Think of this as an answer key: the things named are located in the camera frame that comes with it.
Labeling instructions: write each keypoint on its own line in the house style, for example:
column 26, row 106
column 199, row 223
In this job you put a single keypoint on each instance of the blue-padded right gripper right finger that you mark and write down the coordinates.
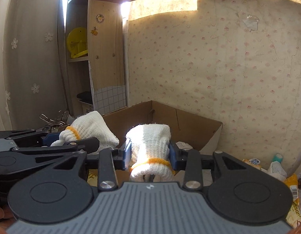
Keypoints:
column 189, row 166

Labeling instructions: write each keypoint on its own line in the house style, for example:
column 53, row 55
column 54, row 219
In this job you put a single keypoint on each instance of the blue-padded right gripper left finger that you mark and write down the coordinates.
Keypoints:
column 107, row 162

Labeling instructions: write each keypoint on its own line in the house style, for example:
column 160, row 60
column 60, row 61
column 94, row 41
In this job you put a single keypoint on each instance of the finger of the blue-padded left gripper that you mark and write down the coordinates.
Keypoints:
column 52, row 139

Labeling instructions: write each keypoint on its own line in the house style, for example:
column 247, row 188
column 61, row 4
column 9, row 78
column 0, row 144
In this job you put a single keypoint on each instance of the white knit glove ball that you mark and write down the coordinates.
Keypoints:
column 149, row 153

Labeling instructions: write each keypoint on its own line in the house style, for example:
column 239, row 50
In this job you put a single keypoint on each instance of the yellow snack packet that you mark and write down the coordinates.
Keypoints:
column 294, row 216

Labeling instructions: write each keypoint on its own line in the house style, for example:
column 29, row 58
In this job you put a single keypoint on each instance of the yellow plastic object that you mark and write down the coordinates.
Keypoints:
column 77, row 43

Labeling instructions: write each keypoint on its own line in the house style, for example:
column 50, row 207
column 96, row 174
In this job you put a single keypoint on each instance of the metal binder clips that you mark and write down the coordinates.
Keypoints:
column 56, row 125

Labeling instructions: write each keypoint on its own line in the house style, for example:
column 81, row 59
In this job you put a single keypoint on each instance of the cardboard shoe box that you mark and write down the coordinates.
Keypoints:
column 188, row 131

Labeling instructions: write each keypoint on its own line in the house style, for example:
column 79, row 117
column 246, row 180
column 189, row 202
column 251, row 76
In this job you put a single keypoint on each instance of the floral curtain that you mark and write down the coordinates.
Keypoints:
column 32, row 67

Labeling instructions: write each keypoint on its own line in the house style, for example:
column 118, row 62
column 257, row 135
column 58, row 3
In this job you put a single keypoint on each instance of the wooden shelf unit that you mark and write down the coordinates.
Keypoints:
column 96, row 80

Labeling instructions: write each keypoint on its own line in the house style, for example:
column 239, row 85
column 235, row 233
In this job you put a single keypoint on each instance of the teal stamp bottle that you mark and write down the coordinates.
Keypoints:
column 277, row 158

